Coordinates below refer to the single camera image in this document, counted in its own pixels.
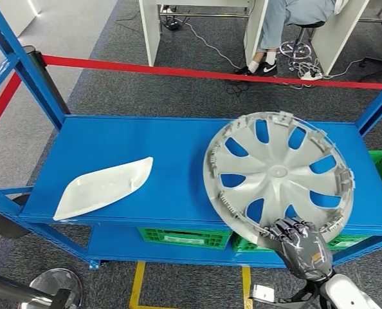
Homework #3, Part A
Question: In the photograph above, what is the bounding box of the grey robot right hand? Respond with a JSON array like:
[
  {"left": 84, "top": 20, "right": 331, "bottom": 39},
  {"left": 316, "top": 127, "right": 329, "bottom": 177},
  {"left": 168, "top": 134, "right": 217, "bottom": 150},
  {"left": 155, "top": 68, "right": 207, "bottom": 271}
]
[{"left": 256, "top": 217, "right": 334, "bottom": 283}]

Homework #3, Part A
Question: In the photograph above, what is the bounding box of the silver wheel hubcap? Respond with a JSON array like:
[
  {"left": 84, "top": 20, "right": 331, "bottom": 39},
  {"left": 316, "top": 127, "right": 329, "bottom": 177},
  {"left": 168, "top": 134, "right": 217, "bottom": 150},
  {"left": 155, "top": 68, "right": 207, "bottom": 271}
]
[{"left": 203, "top": 111, "right": 356, "bottom": 246}]

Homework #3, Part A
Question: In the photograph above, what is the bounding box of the blue metal shelf rack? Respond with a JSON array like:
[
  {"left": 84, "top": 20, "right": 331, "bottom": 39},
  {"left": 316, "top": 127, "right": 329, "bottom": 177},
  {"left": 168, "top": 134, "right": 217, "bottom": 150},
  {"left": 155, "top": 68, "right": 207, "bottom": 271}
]
[{"left": 0, "top": 0, "right": 382, "bottom": 271}]

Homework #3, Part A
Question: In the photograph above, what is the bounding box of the white plastic trim part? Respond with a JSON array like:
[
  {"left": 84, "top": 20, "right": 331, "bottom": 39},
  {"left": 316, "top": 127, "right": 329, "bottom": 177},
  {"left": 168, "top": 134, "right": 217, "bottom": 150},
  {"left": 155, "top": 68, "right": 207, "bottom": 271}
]
[{"left": 53, "top": 156, "right": 154, "bottom": 221}]

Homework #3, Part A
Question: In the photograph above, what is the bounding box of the white power strip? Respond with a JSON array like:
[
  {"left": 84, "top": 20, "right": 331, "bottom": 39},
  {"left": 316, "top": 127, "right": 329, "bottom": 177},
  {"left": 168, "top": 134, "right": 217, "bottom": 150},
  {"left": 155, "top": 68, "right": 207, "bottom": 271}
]
[{"left": 300, "top": 69, "right": 323, "bottom": 82}]

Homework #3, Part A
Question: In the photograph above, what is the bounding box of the white office desk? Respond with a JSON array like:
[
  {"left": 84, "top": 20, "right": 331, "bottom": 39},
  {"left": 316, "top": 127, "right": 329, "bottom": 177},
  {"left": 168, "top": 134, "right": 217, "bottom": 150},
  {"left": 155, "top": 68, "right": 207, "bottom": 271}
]
[
  {"left": 138, "top": 0, "right": 270, "bottom": 68},
  {"left": 311, "top": 0, "right": 382, "bottom": 76}
]

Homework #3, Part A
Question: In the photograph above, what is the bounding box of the black stool chrome base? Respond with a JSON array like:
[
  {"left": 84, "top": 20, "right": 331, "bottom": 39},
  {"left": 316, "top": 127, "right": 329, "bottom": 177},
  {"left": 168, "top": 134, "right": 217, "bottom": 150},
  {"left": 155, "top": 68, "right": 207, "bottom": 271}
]
[{"left": 278, "top": 20, "right": 326, "bottom": 61}]

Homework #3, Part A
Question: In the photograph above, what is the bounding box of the person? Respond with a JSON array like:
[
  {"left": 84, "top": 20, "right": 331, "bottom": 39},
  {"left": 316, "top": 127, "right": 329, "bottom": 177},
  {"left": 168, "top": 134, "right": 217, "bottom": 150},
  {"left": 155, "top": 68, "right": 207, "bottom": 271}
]
[{"left": 235, "top": 0, "right": 345, "bottom": 79}]

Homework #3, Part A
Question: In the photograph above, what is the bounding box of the black power strip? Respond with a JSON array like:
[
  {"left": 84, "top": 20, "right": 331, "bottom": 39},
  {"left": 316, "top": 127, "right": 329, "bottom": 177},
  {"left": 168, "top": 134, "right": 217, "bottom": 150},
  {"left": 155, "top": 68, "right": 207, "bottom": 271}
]
[{"left": 160, "top": 5, "right": 183, "bottom": 32}]

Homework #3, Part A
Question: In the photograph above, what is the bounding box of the black barrier stanchion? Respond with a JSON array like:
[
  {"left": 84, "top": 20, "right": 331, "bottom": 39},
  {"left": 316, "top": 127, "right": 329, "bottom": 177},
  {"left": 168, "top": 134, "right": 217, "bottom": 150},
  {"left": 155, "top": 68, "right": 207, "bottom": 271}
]
[{"left": 0, "top": 194, "right": 31, "bottom": 239}]

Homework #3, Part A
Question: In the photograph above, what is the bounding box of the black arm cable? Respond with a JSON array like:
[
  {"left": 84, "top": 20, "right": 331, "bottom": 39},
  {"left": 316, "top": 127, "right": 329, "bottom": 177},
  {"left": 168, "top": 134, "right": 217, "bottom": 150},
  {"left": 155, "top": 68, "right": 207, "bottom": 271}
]
[{"left": 268, "top": 279, "right": 323, "bottom": 309}]

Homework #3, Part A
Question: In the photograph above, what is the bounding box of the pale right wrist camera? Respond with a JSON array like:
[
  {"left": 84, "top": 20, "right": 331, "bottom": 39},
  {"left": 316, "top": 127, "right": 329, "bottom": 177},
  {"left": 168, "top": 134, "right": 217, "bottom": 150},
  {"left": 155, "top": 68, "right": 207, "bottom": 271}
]
[{"left": 249, "top": 284, "right": 276, "bottom": 304}]

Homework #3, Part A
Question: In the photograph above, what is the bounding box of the white cable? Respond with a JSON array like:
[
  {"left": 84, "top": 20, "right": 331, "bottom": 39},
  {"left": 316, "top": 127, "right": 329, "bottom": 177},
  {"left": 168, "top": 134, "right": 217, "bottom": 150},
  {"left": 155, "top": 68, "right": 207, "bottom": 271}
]
[{"left": 183, "top": 19, "right": 243, "bottom": 70}]

